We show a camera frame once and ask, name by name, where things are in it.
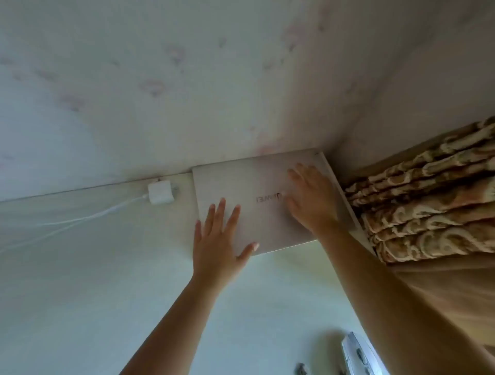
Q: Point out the person's right hand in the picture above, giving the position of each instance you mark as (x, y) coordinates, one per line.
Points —
(315, 204)

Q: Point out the person's left hand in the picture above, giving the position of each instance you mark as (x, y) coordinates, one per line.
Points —
(216, 251)

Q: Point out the silver laptop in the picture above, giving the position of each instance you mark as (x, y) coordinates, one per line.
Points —
(247, 181)

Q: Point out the white charger adapter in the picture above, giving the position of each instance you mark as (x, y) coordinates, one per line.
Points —
(159, 192)

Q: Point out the white mouse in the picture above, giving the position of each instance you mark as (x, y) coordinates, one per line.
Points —
(357, 355)

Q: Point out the person's left forearm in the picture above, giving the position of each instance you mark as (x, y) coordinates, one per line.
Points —
(178, 328)

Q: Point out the person's right forearm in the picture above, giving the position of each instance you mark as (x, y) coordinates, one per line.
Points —
(394, 309)

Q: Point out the white desk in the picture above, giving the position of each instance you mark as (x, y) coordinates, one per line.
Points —
(96, 301)

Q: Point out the brown patterned curtain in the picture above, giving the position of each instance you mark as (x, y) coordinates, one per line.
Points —
(433, 216)

